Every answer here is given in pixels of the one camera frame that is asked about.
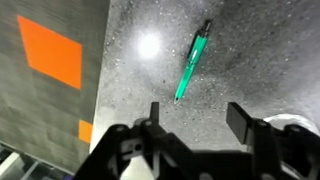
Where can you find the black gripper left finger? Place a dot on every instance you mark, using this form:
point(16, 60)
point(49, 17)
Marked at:
point(154, 116)

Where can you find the green pen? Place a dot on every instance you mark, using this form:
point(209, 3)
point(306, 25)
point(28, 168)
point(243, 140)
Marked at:
point(195, 52)

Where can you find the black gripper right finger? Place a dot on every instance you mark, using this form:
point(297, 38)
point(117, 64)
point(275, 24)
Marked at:
point(239, 121)

